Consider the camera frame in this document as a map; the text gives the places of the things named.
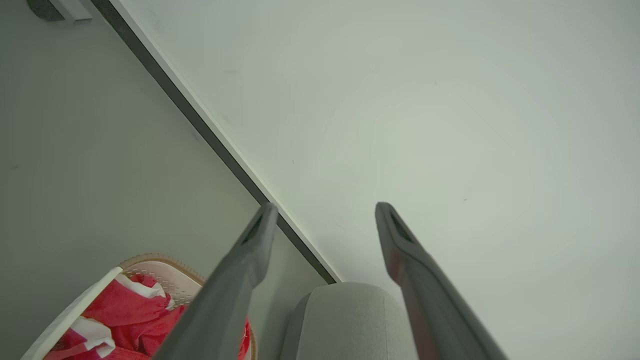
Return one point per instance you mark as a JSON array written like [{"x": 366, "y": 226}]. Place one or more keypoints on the black and white baseboard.
[{"x": 198, "y": 125}]

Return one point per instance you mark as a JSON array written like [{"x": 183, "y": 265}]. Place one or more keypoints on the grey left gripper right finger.
[{"x": 435, "y": 310}]

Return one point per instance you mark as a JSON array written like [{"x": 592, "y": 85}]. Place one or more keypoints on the white perforated laundry basket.
[{"x": 172, "y": 281}]

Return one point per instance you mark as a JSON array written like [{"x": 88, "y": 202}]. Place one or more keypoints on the grey fabric sofa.
[{"x": 345, "y": 325}]

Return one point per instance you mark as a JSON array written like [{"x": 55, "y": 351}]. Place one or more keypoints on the dark grey round object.
[{"x": 42, "y": 7}]

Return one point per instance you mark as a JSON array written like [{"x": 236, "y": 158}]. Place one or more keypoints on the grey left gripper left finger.
[{"x": 225, "y": 310}]

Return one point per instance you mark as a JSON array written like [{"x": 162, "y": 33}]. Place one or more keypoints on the red and white garment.
[{"x": 130, "y": 310}]

